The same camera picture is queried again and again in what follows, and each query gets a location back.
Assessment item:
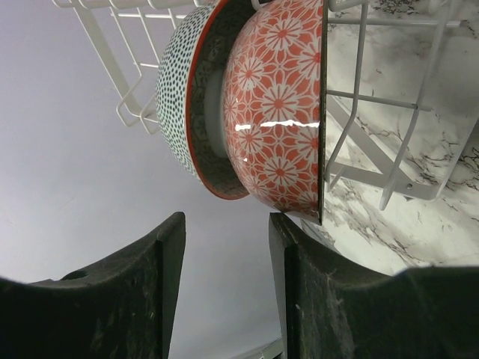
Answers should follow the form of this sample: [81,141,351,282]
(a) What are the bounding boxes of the white wire dish rack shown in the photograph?
[55,1,478,208]

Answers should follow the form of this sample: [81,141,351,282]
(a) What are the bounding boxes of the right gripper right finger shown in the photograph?
[269,213,478,358]

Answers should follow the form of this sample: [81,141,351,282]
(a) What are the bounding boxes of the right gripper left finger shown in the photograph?
[1,212,186,358]

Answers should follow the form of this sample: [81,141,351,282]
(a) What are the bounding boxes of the blue wave outside bowl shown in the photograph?
[156,1,255,200]

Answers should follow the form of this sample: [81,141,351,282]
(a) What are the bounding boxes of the red floral outside bowl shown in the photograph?
[222,1,326,223]

